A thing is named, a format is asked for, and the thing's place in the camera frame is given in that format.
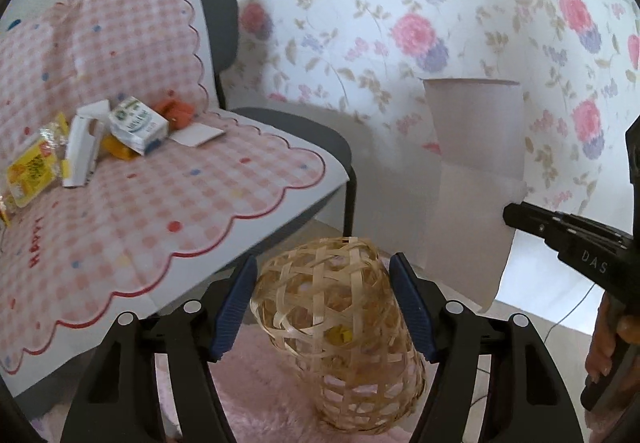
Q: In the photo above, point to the pale pink hanging sheet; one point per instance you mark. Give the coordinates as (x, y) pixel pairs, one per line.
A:
(475, 173)

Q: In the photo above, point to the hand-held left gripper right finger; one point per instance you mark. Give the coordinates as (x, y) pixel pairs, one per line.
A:
(412, 309)

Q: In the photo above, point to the person's right hand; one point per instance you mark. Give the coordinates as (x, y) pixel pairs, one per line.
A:
(602, 343)

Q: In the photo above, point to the pink fluffy rug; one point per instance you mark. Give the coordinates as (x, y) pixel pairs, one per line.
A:
(260, 398)

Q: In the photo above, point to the small milk carton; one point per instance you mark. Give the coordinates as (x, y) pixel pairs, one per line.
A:
(142, 128)

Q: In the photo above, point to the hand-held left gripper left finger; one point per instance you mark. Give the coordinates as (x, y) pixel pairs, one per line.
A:
(235, 309)

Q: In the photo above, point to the woven bamboo basket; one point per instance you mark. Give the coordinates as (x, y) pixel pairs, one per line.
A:
(320, 283)

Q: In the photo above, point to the white cardboard box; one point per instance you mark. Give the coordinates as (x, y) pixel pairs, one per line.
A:
(80, 153)

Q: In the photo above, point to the white rectangular block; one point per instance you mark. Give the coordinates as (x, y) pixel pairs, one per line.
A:
(197, 134)

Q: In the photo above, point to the orange rag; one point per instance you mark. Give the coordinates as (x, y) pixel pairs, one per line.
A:
(180, 113)

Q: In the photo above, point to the grey office chair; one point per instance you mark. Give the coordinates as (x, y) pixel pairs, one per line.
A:
(220, 23)

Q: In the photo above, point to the yellow toy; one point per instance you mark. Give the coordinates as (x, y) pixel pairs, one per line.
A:
(118, 149)

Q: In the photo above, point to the yellow snack packet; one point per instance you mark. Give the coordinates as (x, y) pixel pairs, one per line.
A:
(30, 173)

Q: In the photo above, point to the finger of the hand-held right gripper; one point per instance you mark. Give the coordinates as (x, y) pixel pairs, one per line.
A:
(535, 223)

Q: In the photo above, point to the pink checkered scalloped cloth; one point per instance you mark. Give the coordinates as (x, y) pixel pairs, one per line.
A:
(150, 203)

